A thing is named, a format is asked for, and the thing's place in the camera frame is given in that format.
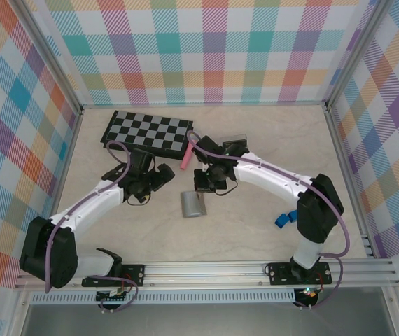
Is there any white slotted cable duct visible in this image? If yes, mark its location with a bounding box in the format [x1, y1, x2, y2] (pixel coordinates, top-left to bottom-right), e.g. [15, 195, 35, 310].
[27, 292, 298, 305]

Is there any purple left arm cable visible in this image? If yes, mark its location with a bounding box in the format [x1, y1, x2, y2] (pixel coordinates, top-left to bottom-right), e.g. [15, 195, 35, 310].
[44, 141, 140, 314]

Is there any black and grey chessboard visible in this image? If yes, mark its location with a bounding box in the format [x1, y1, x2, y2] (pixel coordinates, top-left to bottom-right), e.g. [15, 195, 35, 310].
[98, 110, 194, 161]

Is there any small circuit board with lights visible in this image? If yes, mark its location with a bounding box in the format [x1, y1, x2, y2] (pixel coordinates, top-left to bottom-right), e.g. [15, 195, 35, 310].
[296, 286, 321, 301]

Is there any clear plastic organizer box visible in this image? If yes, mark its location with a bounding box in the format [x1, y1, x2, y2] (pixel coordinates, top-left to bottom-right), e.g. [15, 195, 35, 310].
[221, 132, 249, 151]

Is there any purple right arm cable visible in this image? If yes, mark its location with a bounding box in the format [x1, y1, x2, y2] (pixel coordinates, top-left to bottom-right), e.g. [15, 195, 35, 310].
[188, 129, 349, 311]

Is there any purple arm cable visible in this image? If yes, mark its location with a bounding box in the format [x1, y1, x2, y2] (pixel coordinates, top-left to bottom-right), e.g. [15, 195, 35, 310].
[44, 141, 140, 314]
[188, 129, 349, 311]

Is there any pink marker pen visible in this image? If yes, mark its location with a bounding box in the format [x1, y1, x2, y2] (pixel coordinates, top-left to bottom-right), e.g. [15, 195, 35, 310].
[180, 129, 201, 172]

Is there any aluminium mounting rail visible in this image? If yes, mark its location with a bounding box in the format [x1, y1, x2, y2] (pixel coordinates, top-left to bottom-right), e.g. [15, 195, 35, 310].
[13, 260, 399, 290]

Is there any beige card holder with sleeves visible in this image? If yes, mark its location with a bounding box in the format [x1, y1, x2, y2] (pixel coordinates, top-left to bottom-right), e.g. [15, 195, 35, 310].
[179, 190, 209, 220]

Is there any aluminium frame post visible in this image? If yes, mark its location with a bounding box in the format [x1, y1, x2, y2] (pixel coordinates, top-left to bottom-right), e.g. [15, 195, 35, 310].
[324, 0, 396, 110]
[14, 0, 84, 118]

